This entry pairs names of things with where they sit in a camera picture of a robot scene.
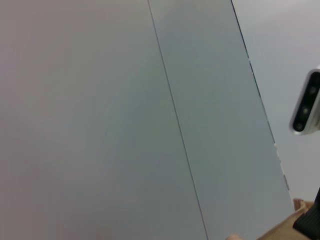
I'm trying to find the khaki canvas food bag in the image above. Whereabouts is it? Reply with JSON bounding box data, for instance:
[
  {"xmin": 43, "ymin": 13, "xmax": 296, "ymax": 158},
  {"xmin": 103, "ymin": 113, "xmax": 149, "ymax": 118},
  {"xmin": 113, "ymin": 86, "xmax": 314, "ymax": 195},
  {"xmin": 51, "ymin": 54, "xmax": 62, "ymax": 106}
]
[{"xmin": 226, "ymin": 198, "xmax": 320, "ymax": 240}]

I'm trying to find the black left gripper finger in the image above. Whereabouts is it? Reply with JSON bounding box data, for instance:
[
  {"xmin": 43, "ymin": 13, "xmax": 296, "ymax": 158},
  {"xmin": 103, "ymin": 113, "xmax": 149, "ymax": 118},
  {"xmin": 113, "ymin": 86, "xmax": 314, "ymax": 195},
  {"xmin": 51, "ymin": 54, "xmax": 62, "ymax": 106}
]
[{"xmin": 292, "ymin": 186, "xmax": 320, "ymax": 233}]

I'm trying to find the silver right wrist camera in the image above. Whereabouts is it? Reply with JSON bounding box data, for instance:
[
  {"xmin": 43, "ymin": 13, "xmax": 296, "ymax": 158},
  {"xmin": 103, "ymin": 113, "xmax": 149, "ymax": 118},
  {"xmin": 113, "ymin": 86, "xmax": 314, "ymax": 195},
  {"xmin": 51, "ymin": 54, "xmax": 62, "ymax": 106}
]
[{"xmin": 289, "ymin": 64, "xmax": 320, "ymax": 136}]

